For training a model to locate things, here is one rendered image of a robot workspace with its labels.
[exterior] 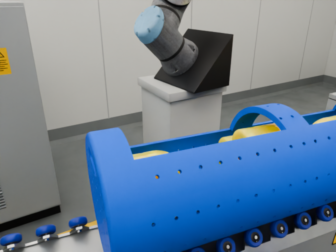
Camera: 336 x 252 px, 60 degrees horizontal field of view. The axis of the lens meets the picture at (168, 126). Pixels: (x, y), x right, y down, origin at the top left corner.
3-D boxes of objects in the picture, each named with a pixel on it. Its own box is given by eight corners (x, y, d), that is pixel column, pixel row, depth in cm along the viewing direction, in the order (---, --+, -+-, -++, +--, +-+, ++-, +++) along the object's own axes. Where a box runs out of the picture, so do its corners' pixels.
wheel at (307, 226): (290, 213, 74) (295, 213, 72) (304, 208, 75) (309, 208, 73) (296, 231, 73) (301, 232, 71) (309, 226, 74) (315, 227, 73)
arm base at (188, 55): (158, 68, 146) (146, 56, 140) (183, 39, 145) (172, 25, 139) (177, 81, 132) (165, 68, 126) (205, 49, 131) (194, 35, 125)
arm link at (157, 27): (151, 62, 134) (125, 37, 123) (162, 34, 141) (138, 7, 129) (177, 56, 124) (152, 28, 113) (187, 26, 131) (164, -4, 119)
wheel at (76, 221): (67, 218, 70) (68, 226, 69) (86, 213, 72) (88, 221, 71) (68, 222, 74) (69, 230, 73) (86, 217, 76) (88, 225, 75)
